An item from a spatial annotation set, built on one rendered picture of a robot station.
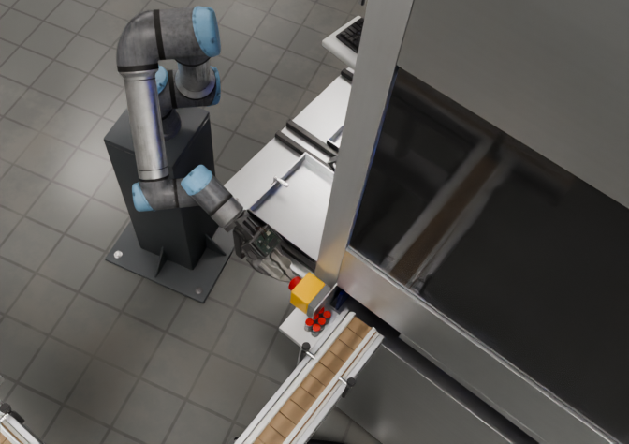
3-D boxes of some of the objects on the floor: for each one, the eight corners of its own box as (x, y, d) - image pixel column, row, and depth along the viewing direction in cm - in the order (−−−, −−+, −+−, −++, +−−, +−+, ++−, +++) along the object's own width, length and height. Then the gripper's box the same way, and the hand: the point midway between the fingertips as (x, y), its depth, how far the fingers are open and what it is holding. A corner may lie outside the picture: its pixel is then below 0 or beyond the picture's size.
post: (315, 377, 249) (480, -162, 68) (306, 390, 246) (451, -139, 65) (302, 367, 250) (430, -187, 70) (293, 378, 248) (399, -165, 67)
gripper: (227, 227, 150) (289, 290, 153) (253, 201, 154) (313, 264, 157) (217, 233, 157) (276, 294, 160) (241, 210, 161) (299, 269, 164)
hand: (286, 277), depth 161 cm, fingers closed
